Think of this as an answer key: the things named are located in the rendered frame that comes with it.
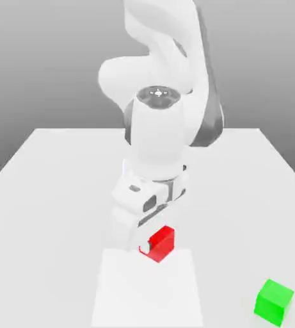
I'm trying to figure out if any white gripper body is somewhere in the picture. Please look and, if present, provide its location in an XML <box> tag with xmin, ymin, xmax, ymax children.
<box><xmin>110</xmin><ymin>202</ymin><xmax>175</xmax><ymax>254</ymax></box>

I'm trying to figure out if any small red cube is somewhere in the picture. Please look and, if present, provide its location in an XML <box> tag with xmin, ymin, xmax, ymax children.
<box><xmin>138</xmin><ymin>225</ymin><xmax>175</xmax><ymax>264</ymax></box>

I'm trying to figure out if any small green cube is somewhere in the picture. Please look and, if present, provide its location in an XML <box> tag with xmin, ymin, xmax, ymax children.
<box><xmin>253</xmin><ymin>278</ymin><xmax>295</xmax><ymax>328</ymax></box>

